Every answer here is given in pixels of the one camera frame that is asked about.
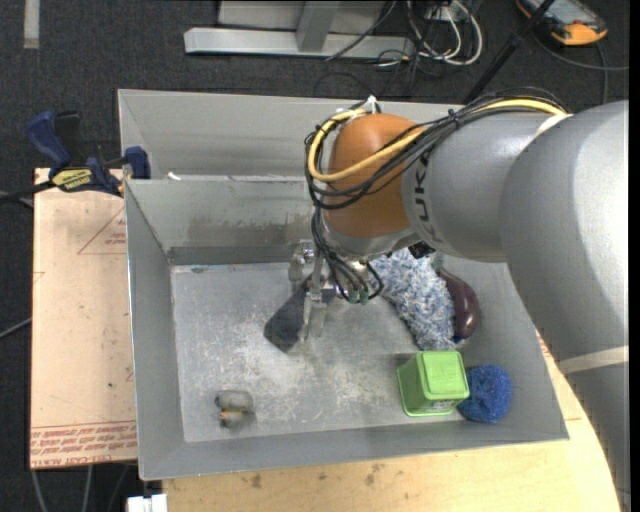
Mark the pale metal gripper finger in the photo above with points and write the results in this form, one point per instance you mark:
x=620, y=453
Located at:
x=318, y=315
x=306, y=320

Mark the dark grey flat block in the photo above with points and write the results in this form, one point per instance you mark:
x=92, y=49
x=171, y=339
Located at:
x=286, y=322

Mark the grey metal bin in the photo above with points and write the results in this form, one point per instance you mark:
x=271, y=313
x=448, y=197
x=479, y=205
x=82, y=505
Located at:
x=230, y=360

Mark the blue and white fluffy cloth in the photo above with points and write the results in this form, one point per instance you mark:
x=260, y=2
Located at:
x=425, y=305

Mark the grey toy animal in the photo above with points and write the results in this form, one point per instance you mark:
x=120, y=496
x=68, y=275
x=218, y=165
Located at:
x=235, y=407

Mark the green box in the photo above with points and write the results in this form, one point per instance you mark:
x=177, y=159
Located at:
x=432, y=382

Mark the purple toy eggplant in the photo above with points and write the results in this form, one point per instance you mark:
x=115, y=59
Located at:
x=465, y=307

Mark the blue sponge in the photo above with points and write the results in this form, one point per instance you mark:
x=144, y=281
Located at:
x=487, y=395

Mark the brown cardboard board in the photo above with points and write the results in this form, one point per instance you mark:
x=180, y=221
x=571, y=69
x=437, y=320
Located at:
x=80, y=325

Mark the black cylinder on white bracket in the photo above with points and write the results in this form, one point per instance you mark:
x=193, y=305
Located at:
x=421, y=249

